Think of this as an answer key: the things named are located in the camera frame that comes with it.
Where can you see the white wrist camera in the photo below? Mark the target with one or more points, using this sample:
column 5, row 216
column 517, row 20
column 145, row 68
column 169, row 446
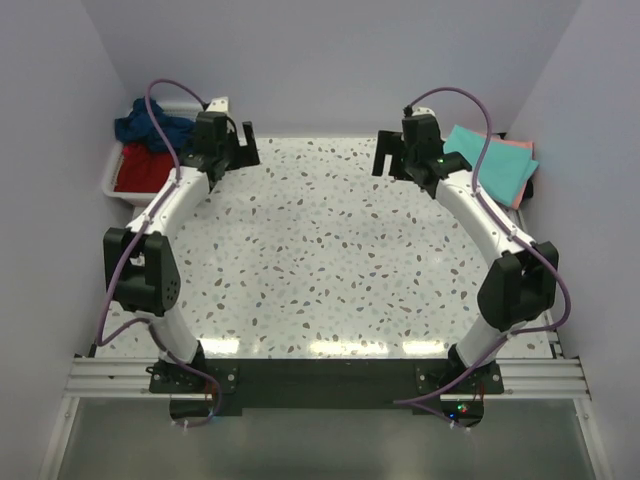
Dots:
column 217, row 107
column 415, row 111

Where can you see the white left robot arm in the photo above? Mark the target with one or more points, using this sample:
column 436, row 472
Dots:
column 141, row 271

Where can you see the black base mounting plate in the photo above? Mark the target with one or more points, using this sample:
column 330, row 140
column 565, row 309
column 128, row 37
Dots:
column 228, row 387

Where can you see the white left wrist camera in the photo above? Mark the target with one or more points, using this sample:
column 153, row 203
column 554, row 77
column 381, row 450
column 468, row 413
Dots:
column 217, row 107

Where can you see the folded black t-shirt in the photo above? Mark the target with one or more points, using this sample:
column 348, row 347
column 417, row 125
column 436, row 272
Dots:
column 527, row 190

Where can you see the red t-shirt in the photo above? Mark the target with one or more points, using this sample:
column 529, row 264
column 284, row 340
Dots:
column 141, row 170

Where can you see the navy blue t-shirt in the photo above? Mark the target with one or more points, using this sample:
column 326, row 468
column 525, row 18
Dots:
column 138, row 127

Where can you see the folded salmon pink t-shirt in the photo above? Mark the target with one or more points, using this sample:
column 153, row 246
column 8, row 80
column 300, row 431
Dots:
column 505, row 170

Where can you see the aluminium extrusion rail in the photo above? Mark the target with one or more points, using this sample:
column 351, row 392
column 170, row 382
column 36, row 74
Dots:
column 533, row 379

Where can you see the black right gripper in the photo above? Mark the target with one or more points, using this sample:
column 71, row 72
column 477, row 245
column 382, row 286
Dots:
column 389, row 143

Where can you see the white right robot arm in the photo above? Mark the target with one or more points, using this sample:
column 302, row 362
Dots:
column 519, row 285

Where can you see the folded teal t-shirt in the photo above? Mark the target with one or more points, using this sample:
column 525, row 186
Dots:
column 469, row 144

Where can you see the white plastic laundry basket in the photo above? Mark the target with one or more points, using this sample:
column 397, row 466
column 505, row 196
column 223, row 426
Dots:
column 146, row 160

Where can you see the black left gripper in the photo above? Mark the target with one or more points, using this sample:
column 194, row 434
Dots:
column 246, row 155

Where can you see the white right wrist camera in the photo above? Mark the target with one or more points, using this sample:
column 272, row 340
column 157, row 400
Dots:
column 415, row 111

